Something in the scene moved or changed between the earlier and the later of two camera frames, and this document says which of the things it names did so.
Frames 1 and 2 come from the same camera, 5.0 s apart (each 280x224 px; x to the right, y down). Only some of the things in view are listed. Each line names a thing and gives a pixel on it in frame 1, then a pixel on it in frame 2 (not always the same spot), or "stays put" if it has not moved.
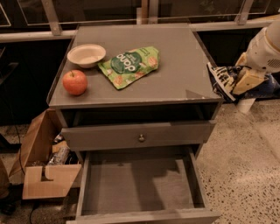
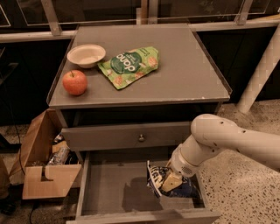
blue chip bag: x=223 y=79 -> x=155 y=178
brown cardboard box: x=41 y=178 stays put
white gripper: x=262 y=52 -> x=181 y=164
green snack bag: x=129 y=66 stays put
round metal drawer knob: x=141 y=138 stays put
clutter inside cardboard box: x=61 y=152 stays put
